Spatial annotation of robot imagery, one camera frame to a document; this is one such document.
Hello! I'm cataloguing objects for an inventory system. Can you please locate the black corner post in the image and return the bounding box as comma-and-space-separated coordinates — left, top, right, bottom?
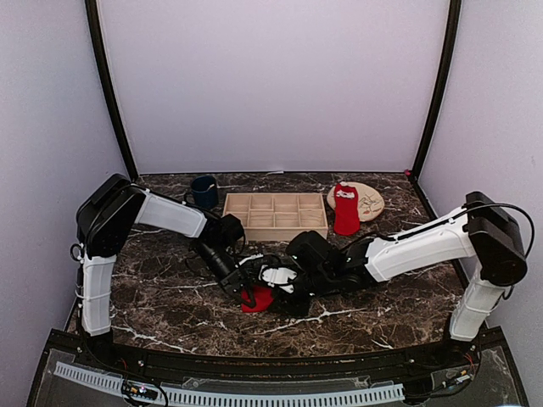
410, 0, 463, 183
84, 0, 139, 181

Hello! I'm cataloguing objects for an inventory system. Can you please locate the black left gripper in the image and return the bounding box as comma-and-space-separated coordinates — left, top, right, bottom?
194, 241, 255, 308

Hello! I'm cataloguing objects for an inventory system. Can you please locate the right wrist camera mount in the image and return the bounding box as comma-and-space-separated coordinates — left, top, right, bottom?
258, 265, 298, 293

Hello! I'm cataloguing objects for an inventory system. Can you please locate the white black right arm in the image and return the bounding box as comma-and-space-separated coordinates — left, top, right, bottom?
259, 192, 534, 368

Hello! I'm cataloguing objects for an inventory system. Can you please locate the red santa sock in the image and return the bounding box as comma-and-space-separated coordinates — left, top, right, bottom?
333, 182, 360, 236

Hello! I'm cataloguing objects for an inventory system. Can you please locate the round beige decorated plate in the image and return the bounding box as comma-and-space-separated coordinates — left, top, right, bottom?
326, 181, 385, 223

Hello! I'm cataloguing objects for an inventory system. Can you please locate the dark blue mug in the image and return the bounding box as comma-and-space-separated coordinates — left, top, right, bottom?
184, 175, 219, 210

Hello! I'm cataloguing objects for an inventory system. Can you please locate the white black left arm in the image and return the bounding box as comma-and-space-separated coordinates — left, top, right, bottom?
70, 174, 256, 370

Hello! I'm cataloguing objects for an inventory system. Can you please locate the black right corner post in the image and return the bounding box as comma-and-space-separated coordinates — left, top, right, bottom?
410, 0, 463, 183

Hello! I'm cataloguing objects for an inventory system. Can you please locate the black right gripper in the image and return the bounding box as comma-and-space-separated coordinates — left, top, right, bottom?
266, 265, 335, 318

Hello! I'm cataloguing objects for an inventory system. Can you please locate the black left corner post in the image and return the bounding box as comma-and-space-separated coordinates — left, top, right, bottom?
84, 0, 139, 181

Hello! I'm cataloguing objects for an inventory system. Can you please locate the plain red sock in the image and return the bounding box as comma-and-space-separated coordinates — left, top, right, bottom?
241, 286, 274, 313

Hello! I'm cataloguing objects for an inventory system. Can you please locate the white slotted cable duct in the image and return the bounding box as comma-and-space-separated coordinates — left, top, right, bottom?
53, 362, 406, 406

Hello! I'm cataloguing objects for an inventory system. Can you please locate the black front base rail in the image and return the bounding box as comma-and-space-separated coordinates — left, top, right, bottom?
46, 328, 510, 385

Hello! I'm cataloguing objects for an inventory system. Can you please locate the wooden compartment tray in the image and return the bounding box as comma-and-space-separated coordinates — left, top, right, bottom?
223, 193, 328, 242

